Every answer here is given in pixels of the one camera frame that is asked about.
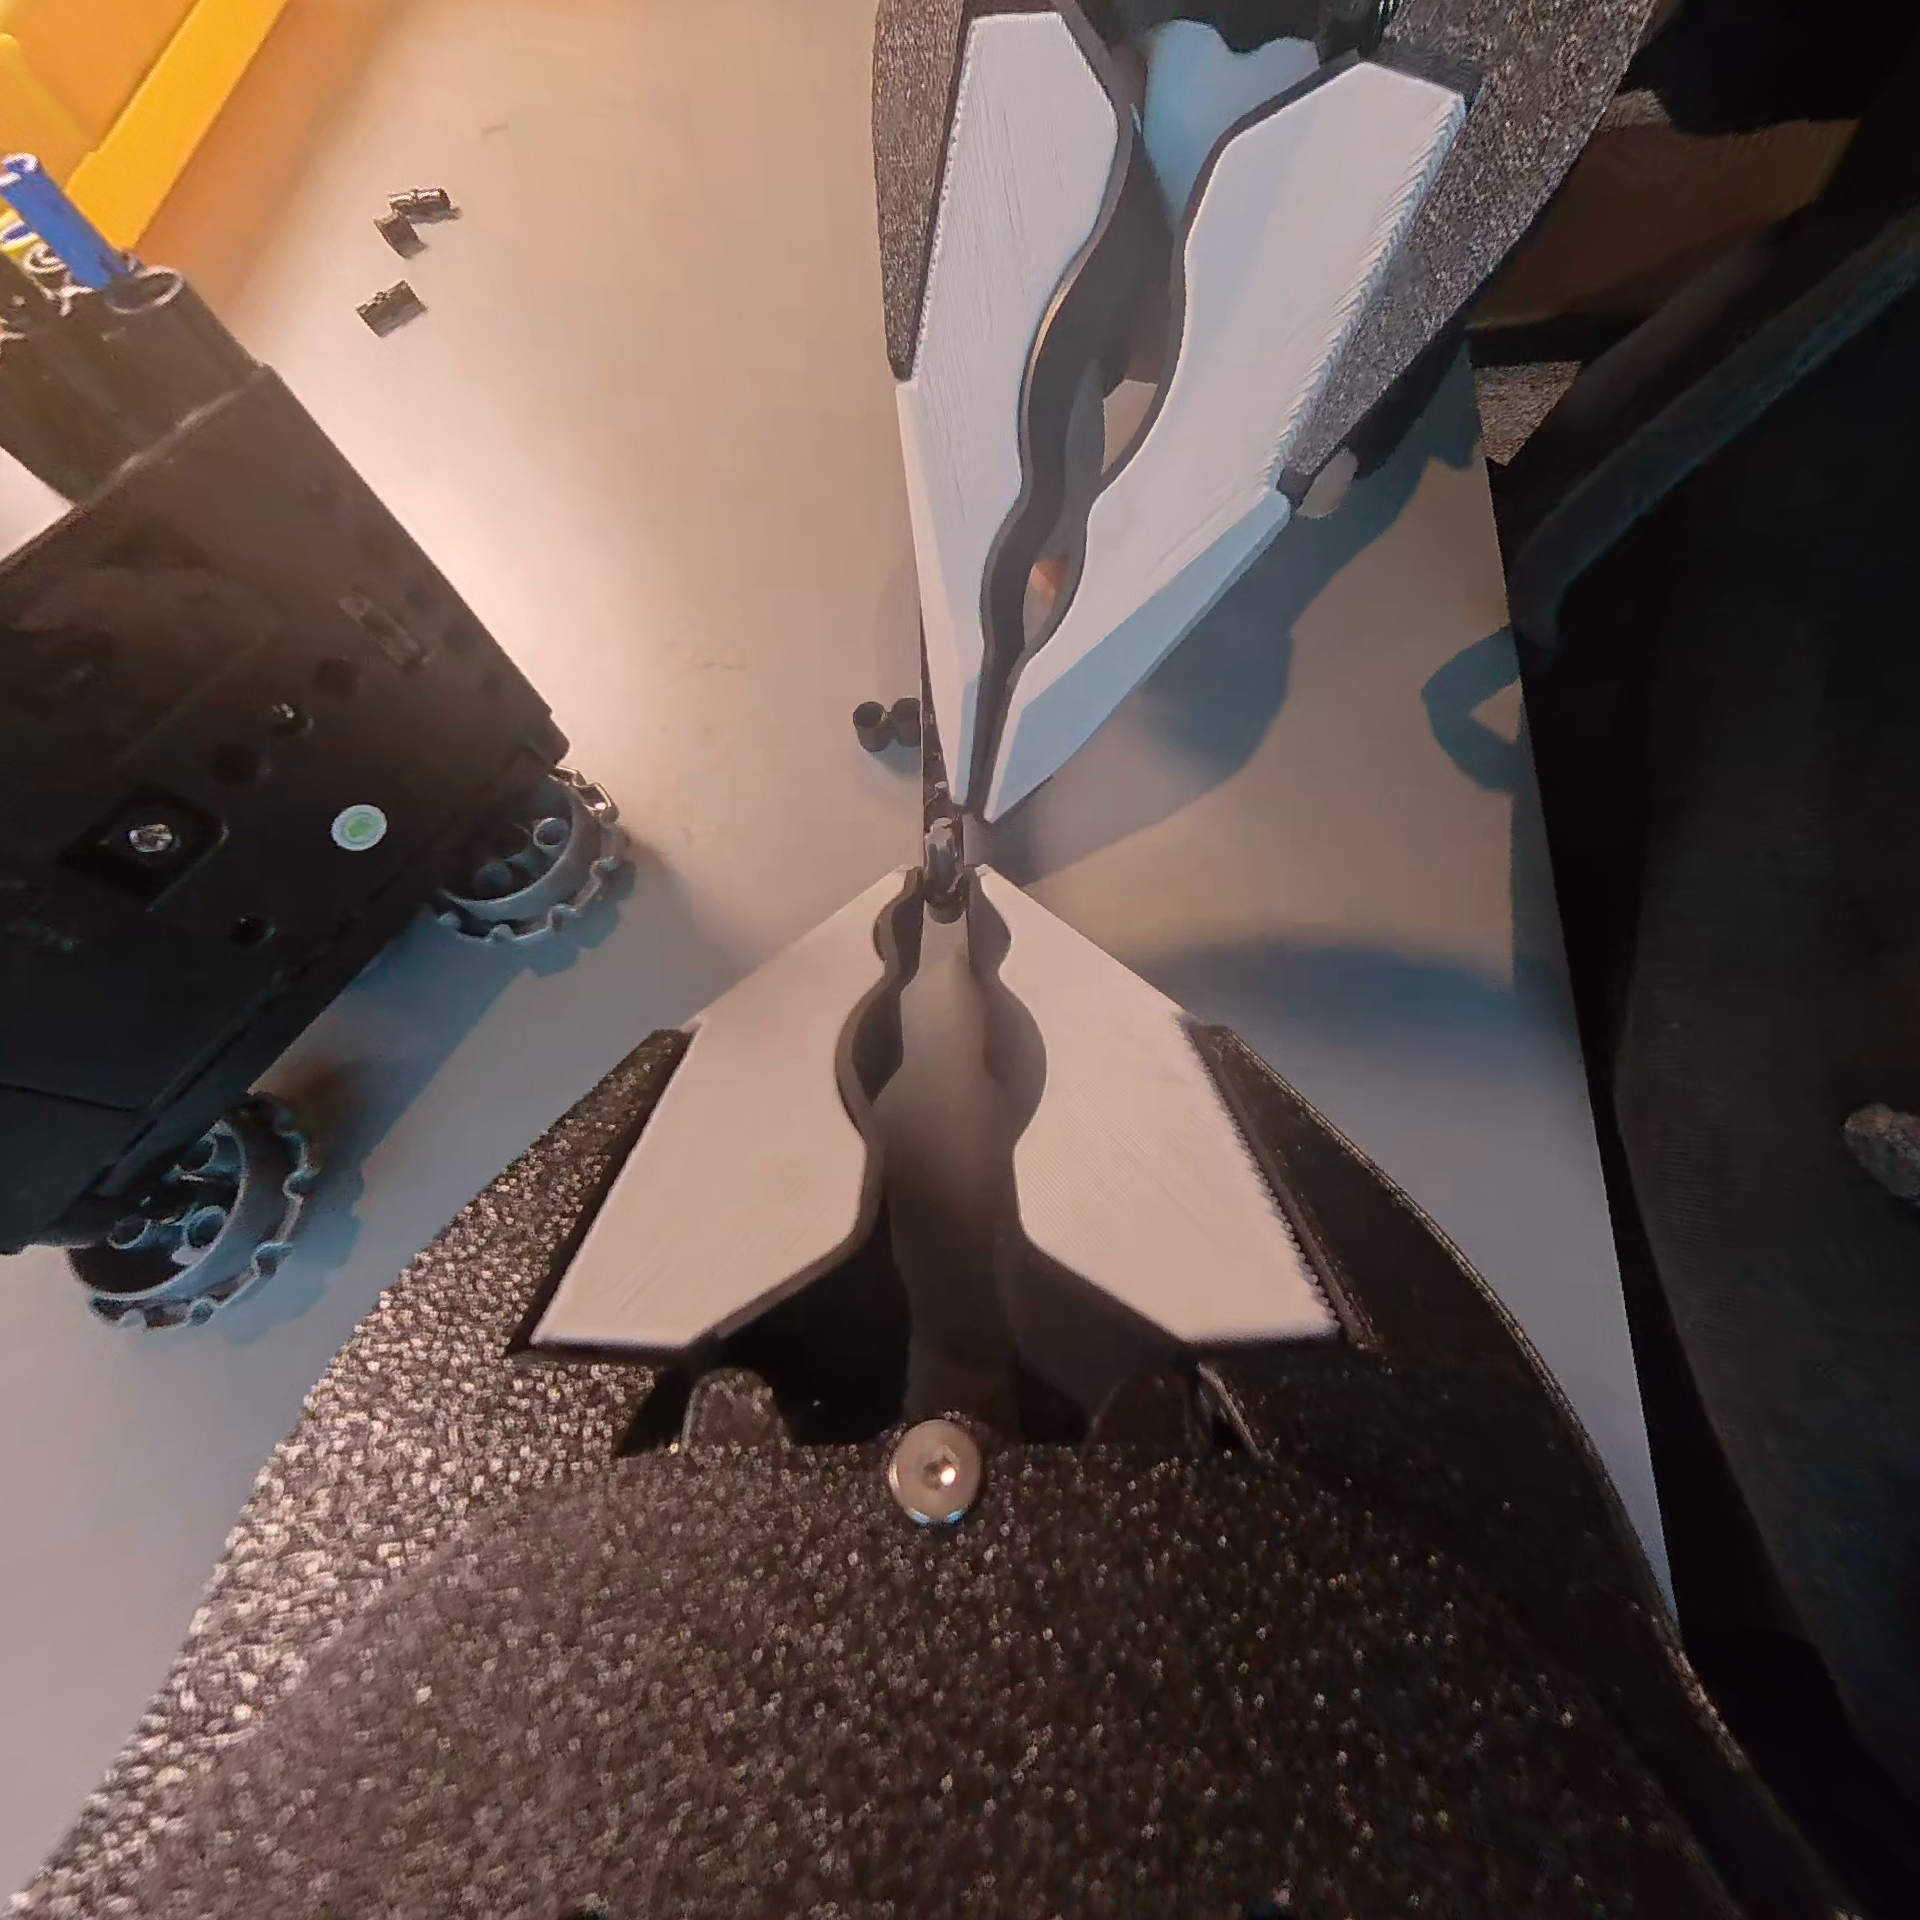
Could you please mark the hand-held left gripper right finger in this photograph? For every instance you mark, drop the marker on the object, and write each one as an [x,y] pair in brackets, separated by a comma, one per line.
[1154,1187]

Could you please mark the yellow plastic box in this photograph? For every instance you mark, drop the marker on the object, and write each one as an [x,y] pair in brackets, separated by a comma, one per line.
[121,77]

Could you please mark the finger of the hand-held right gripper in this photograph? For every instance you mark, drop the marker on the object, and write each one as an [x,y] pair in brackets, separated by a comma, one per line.
[989,332]
[1275,332]

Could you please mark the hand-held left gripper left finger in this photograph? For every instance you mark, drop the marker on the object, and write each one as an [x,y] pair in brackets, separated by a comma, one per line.
[720,1200]

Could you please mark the black yellow toy brick vehicle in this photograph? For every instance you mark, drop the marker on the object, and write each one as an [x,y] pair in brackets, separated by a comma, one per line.
[211,692]

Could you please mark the grey desk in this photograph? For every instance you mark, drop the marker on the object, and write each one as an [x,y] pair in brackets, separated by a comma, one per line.
[661,452]

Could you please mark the black connector pin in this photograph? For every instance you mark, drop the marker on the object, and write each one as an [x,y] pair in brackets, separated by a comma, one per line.
[946,855]

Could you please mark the cluster of black connector pins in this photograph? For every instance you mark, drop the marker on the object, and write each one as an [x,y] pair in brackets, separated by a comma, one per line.
[885,724]

